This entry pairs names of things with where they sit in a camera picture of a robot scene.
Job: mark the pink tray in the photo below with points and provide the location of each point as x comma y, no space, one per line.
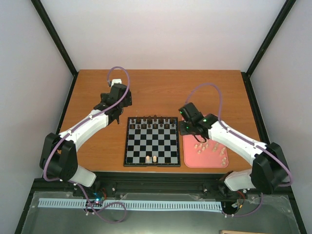
189,152

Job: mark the left black frame post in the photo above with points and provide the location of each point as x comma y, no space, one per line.
42,13

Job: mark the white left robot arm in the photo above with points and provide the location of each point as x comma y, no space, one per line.
59,154

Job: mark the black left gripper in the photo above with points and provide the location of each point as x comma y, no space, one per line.
128,101

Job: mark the right black frame post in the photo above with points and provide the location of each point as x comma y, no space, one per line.
282,15

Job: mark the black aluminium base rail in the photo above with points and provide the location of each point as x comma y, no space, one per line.
113,184

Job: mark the dark chess piece row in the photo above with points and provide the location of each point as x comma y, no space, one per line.
154,122

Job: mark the light blue cable duct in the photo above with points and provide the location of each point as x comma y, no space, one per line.
132,205

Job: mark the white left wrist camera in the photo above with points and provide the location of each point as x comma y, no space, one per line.
116,81

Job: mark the black white chessboard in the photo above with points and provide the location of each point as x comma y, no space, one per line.
163,143

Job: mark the black frame post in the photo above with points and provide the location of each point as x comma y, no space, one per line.
282,15
42,13

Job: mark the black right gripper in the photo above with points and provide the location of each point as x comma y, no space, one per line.
182,130

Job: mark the light wooden chess queen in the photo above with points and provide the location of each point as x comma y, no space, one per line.
148,159

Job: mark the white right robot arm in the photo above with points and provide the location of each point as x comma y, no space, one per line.
267,171

